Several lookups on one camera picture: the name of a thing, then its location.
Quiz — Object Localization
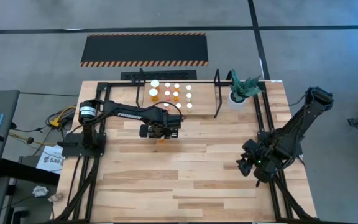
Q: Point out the black desk beam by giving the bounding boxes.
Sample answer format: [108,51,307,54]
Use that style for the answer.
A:
[0,157,61,187]

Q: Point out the black aluminium frame rail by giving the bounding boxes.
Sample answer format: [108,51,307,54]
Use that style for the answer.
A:
[267,179,283,220]
[99,82,111,134]
[59,155,88,222]
[84,155,101,222]
[252,81,262,138]
[96,80,264,88]
[261,81,273,134]
[273,175,312,222]
[94,82,104,102]

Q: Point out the yellow cable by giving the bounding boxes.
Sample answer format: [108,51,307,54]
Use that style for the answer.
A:
[48,105,77,128]

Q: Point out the wooden shelf board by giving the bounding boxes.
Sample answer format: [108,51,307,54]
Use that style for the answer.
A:
[142,82,218,117]

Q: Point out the green snake plant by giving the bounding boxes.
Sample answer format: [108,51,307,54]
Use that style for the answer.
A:
[228,68,262,103]

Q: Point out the crumpled white paper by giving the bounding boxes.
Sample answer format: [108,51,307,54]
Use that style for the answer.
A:
[32,185,50,198]

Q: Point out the crumpled brown paper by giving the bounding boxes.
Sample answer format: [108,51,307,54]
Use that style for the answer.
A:
[47,192,66,204]

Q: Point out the black metal shelf side frame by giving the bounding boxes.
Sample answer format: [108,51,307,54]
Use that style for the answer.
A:
[134,67,147,109]
[213,68,223,119]

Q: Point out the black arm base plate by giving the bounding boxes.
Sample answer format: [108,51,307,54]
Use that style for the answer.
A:
[257,130,304,157]
[61,132,108,158]

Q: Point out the black hazard-striped floor mat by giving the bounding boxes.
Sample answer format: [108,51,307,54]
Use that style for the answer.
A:
[80,32,209,68]

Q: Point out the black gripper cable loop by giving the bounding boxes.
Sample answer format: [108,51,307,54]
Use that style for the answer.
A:
[150,101,186,123]

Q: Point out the black perforated metal panel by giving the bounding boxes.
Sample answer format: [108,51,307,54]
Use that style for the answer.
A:
[120,69,198,81]

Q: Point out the white printed paper sheet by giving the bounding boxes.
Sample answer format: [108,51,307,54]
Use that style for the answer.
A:
[35,144,65,175]

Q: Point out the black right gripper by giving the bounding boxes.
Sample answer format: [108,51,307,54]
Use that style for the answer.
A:
[236,139,273,184]

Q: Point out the white plant pot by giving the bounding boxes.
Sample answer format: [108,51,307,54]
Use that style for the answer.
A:
[227,90,248,110]

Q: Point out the grey side desk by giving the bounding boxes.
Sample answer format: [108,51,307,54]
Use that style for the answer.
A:
[0,89,21,183]

